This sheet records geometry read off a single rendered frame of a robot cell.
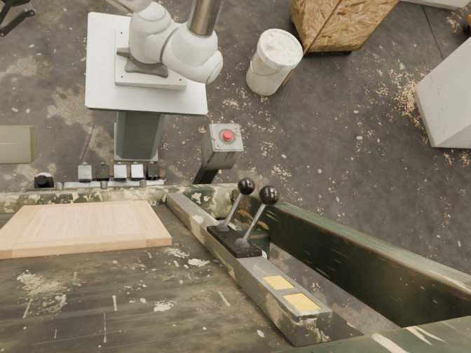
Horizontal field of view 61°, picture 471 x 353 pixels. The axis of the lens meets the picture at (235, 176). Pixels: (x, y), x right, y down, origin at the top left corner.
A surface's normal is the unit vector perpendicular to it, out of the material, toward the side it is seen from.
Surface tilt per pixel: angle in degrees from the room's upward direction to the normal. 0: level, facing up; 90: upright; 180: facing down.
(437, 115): 90
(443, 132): 90
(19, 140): 30
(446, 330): 60
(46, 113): 0
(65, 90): 0
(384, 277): 90
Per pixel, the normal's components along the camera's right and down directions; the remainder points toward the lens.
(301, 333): 0.33, 0.11
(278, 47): 0.29, -0.40
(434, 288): -0.95, 0.03
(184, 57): -0.38, 0.61
